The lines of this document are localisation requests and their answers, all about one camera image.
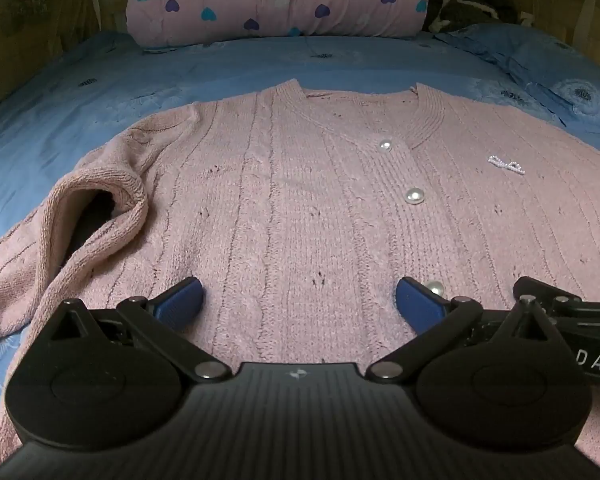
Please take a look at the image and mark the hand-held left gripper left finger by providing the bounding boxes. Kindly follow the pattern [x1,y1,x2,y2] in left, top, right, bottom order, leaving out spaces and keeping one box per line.
[45,276,231,380]

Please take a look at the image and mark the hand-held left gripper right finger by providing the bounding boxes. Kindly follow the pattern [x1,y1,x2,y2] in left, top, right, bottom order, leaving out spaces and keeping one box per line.
[370,276,556,380]

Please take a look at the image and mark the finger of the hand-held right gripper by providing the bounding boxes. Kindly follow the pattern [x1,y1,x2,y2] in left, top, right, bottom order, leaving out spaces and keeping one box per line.
[512,275,600,320]

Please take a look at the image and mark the pink knitted cardigan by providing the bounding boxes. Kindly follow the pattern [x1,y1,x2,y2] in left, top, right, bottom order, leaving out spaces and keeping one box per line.
[0,79,600,468]

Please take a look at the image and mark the blue floral pillow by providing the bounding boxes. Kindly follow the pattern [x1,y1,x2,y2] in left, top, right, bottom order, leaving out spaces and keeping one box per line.
[432,22,600,136]

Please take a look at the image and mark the blue floral bedsheet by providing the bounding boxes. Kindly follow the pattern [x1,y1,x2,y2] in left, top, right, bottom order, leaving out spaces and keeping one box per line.
[0,22,600,461]

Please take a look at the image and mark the dark cloth with white trim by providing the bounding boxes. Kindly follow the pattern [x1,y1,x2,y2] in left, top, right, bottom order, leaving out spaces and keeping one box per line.
[427,0,531,36]

